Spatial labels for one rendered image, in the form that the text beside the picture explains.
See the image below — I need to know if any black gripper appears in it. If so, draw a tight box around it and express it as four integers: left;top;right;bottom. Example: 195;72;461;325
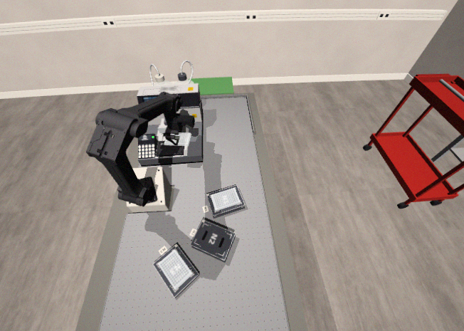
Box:
165;118;183;145

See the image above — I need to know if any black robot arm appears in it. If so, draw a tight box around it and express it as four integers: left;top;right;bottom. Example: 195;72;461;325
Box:
86;92;195;206

